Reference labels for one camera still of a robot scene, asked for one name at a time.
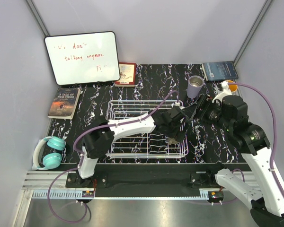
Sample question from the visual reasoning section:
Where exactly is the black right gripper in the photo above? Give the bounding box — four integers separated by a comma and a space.
180, 93, 232, 132

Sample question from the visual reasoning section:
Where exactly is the small beige mug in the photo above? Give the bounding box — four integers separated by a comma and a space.
168, 138, 178, 145

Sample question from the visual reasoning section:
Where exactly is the white wire dish rack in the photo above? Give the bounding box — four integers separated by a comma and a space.
106, 100, 189, 159

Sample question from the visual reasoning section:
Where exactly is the lilac plastic cup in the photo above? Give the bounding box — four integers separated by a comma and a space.
186, 75, 204, 99

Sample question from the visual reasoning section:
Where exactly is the floral white mug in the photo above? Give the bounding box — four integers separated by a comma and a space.
228, 80, 238, 94

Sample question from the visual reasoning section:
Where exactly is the cream and brown cup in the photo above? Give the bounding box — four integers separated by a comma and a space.
189, 77, 204, 87

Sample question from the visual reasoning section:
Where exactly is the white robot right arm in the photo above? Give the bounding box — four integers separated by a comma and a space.
184, 95, 284, 227

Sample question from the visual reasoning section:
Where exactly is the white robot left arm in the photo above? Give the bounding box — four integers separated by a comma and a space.
73, 106, 192, 187

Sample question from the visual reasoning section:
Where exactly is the black marble pattern mat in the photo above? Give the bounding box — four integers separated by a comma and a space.
48, 64, 243, 165

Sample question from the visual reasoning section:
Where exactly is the dark blue book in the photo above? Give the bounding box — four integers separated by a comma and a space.
202, 61, 239, 81

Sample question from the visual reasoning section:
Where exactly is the red paperback book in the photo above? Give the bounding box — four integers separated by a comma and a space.
114, 62, 137, 87

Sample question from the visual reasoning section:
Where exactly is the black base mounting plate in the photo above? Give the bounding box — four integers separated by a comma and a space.
66, 164, 222, 199

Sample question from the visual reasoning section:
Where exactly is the Tale of Two Cities book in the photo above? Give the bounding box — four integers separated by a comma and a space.
48, 87, 81, 120

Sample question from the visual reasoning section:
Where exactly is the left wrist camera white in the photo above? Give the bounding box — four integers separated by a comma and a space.
171, 101, 184, 109

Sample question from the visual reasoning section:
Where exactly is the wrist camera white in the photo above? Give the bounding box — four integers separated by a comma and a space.
171, 101, 184, 109
212, 80, 232, 103

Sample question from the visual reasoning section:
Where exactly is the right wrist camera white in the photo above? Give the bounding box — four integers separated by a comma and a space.
212, 80, 232, 103

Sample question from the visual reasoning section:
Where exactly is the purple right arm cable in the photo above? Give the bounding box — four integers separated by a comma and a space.
186, 82, 284, 209

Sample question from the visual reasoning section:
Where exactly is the white whiteboard black frame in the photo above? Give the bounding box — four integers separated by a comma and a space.
44, 31, 120, 86

